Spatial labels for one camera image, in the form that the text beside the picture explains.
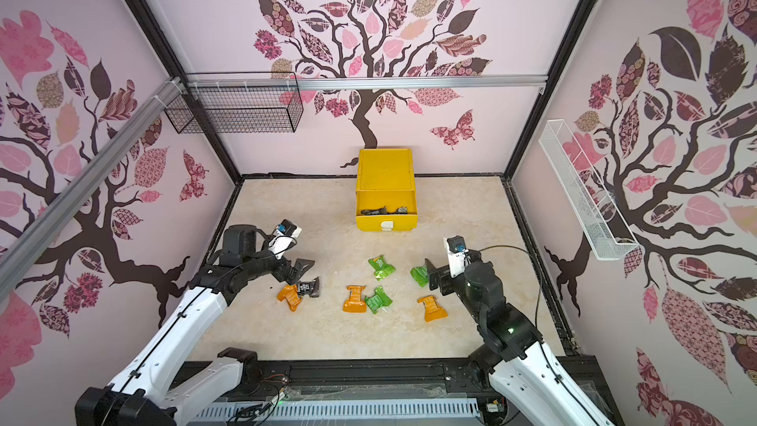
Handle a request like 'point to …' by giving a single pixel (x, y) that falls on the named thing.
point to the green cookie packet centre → (378, 300)
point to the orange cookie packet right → (433, 312)
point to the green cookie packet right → (420, 275)
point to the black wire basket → (239, 110)
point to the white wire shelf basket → (602, 226)
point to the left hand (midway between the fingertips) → (298, 258)
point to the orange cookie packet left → (291, 295)
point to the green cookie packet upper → (381, 268)
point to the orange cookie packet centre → (355, 304)
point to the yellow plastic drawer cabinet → (385, 194)
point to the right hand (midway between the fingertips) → (444, 258)
